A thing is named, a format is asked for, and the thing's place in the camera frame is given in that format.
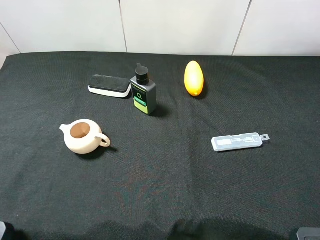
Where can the beige ceramic teapot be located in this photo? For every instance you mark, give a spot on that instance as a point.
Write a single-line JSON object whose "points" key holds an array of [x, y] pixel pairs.
{"points": [[84, 136]]}

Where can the grey bottle green label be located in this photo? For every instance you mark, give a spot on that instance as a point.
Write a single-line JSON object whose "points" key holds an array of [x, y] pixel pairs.
{"points": [[144, 90]]}

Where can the orange yellow mango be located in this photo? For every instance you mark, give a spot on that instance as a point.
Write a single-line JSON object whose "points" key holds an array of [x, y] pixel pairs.
{"points": [[193, 79]]}

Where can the black white board eraser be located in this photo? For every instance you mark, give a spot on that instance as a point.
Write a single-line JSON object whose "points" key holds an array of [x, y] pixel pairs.
{"points": [[109, 86]]}

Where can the clear flat plastic case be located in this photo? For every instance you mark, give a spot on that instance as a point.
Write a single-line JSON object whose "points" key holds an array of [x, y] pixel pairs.
{"points": [[238, 142]]}

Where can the grey block bottom right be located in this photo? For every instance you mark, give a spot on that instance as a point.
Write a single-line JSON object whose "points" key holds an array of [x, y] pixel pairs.
{"points": [[308, 233]]}

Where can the grey block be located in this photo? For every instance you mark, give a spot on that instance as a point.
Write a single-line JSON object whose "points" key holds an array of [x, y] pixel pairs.
{"points": [[3, 229], [308, 233]]}

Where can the grey block bottom left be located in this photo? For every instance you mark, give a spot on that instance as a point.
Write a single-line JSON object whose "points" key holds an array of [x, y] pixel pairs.
{"points": [[3, 229]]}

